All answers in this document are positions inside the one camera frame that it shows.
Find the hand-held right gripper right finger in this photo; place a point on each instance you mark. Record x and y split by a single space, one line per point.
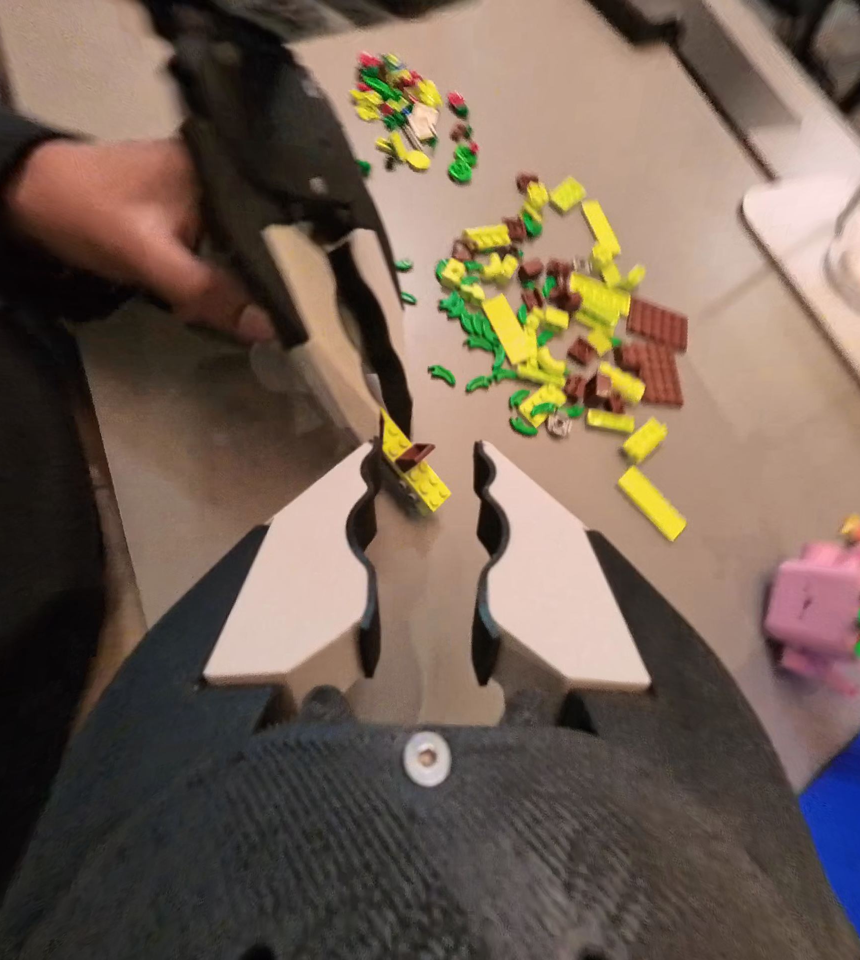
557 600

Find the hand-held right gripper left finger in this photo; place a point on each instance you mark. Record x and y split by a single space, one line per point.
295 600

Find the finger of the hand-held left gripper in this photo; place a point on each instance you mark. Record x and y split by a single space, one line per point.
310 300
385 360

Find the brown toy clip piece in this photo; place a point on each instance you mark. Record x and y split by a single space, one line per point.
413 455

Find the yellow and brown lego assembly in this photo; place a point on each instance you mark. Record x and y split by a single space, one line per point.
426 487

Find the person's left hand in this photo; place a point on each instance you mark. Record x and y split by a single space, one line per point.
115 210

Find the pile of toy bricks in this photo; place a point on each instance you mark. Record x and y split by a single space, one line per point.
508 322

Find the pile of small toy pieces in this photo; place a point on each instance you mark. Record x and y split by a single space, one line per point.
422 120

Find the pink toy planter figure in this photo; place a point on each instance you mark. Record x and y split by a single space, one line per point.
812 600

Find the person's black clothing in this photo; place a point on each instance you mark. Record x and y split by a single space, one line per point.
10 525

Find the white book stand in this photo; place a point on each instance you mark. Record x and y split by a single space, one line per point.
797 247

